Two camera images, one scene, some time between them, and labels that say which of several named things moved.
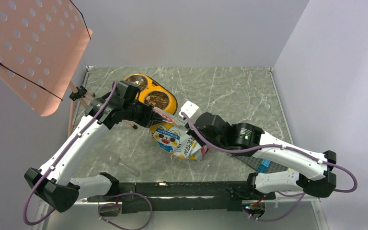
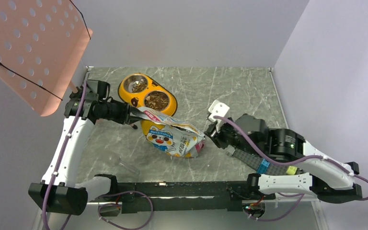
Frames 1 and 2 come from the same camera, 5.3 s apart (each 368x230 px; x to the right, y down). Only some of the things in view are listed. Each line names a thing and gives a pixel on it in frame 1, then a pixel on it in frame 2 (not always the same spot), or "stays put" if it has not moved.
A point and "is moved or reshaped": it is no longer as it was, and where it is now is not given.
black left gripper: (149, 116) → (125, 108)
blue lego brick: (263, 167) stays put
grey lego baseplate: (254, 163) stays put
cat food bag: (171, 138) is moved or reshaped
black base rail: (203, 196) stays put
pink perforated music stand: (35, 47) stays put
